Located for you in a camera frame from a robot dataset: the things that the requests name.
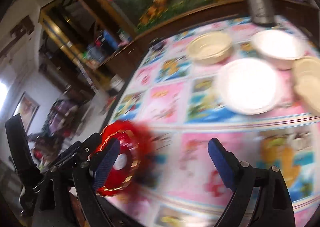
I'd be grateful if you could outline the white foam bowl near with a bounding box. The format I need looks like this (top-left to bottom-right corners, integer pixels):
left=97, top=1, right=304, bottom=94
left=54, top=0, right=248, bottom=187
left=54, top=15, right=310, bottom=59
left=215, top=58, right=282, bottom=115

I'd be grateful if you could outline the framed wall painting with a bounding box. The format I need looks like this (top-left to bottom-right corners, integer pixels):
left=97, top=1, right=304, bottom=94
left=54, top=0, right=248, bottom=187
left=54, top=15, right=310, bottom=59
left=12, top=91, right=40, bottom=133

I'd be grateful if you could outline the white foam bowl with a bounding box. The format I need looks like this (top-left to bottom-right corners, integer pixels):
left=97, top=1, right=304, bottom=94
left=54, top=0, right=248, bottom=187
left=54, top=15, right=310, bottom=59
left=215, top=58, right=282, bottom=115
left=251, top=30, right=305, bottom=70

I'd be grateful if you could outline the white plastic bucket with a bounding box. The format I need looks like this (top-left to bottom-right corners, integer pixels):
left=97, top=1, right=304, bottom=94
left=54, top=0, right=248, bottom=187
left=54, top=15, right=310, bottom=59
left=108, top=74, right=124, bottom=96

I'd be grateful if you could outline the beige plastic bowl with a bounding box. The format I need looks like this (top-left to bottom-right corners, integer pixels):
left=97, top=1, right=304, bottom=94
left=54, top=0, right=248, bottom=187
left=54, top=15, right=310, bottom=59
left=185, top=31, right=233, bottom=65
left=292, top=56, right=320, bottom=116

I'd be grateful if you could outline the colourful fruit pattern tablecloth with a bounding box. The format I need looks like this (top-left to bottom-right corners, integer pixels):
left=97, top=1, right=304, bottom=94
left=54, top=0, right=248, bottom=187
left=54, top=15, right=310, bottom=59
left=108, top=18, right=319, bottom=226

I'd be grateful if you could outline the small black motor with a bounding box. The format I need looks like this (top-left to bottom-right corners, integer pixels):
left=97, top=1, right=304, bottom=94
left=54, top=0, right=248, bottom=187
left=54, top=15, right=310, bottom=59
left=149, top=38, right=167, bottom=51

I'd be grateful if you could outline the white foam bowl far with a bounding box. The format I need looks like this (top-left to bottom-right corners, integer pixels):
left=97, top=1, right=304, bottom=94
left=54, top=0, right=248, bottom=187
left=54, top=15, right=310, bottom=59
left=251, top=30, right=305, bottom=70

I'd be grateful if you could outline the wooden chair with clothes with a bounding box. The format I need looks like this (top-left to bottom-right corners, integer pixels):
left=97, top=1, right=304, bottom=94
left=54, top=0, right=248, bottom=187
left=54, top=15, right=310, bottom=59
left=27, top=99, right=92, bottom=170

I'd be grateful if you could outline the red plastic plate with sticker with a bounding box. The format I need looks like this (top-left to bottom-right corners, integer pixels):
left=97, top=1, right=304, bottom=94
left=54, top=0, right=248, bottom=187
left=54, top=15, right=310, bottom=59
left=93, top=120, right=153, bottom=197

